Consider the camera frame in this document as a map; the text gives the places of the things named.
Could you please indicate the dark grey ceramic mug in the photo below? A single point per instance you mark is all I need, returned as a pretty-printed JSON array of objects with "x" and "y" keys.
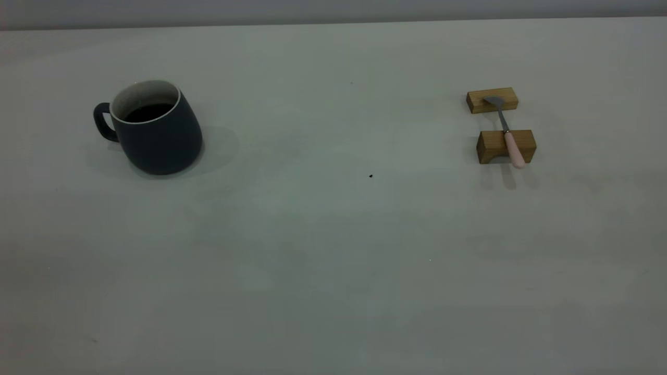
[{"x": 161, "y": 146}]

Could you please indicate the arched wooden block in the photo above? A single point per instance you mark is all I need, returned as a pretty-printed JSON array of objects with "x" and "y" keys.
[{"x": 490, "y": 143}]

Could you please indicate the flat rectangular wooden block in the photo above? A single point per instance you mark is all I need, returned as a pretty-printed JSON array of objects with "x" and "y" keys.
[{"x": 477, "y": 101}]

